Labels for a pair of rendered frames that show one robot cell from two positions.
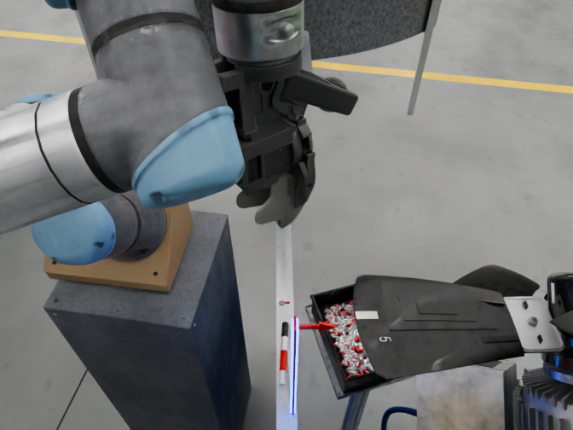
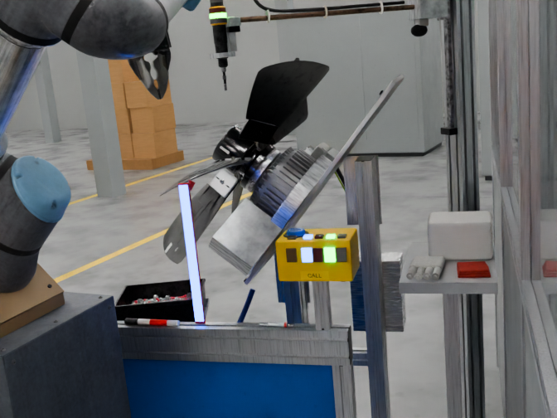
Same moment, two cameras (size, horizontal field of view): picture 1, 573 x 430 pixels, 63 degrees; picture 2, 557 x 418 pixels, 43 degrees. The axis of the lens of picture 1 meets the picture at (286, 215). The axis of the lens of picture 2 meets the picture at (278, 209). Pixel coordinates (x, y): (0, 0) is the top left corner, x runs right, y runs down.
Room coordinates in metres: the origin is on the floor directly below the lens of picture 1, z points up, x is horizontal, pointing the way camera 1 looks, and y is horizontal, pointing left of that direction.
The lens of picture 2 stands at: (-0.30, 1.39, 1.46)
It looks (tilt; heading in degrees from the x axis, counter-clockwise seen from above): 13 degrees down; 287
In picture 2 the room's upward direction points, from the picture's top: 5 degrees counter-clockwise
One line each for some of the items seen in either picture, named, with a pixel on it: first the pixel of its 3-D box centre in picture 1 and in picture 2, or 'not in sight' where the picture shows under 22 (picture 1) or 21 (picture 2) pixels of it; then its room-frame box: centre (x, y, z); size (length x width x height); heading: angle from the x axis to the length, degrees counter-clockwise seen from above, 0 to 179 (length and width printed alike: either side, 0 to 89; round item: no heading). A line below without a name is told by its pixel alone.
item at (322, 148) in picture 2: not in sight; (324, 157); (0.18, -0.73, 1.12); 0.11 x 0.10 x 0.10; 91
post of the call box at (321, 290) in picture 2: not in sight; (322, 301); (0.05, -0.01, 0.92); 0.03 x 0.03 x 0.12; 1
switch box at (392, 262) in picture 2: not in sight; (377, 291); (0.02, -0.59, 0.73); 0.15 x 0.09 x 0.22; 1
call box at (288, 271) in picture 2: not in sight; (318, 257); (0.05, -0.01, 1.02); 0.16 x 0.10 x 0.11; 1
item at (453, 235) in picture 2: not in sight; (460, 233); (-0.23, -0.56, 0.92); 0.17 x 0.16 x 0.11; 1
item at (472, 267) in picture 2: not in sight; (473, 269); (-0.26, -0.38, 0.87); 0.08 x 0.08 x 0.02; 4
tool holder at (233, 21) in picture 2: not in sight; (224, 37); (0.34, -0.37, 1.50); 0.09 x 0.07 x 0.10; 36
